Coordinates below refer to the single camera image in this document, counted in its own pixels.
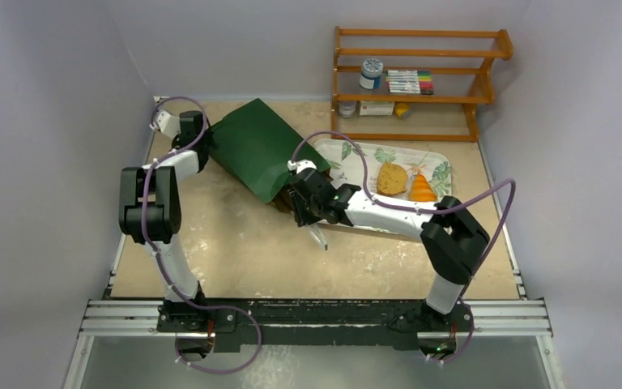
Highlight coloured marker pen set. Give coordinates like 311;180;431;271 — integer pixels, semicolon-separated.
386;70;434;96

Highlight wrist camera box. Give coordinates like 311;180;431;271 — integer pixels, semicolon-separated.
150;110;181;139
287;160;317;174

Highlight green paper bag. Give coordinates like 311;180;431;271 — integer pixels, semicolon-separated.
210;99;303;203

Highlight white jar blue lid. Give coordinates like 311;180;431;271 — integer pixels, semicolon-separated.
359;58;384;90

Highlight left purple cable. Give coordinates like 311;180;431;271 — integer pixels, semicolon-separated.
138;96;263;376

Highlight metal tongs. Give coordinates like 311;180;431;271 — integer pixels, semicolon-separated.
306;224;328;250

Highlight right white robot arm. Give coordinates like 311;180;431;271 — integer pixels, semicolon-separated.
288;161;490;330

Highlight small white box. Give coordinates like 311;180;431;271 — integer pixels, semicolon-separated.
359;100;395;116

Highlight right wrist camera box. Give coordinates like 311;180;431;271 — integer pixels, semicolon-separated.
287;160;317;174

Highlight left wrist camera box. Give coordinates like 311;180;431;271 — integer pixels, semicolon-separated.
150;110;181;139

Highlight orange wooden shelf rack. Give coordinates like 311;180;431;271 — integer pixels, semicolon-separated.
330;26;514;143

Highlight yellow small object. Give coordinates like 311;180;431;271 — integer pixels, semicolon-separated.
394;102;412;119

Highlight leaf pattern tray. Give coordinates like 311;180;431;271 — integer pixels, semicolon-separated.
313;139;453;209

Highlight orange fake croissant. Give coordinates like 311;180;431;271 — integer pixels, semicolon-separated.
408;173;437;203

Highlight brown fake bread roll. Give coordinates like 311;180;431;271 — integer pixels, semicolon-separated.
377;163;409;197

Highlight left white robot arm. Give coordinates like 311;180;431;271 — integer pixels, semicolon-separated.
118;110;212;331

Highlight small clear jar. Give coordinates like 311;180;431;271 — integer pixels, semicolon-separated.
338;100;356;118

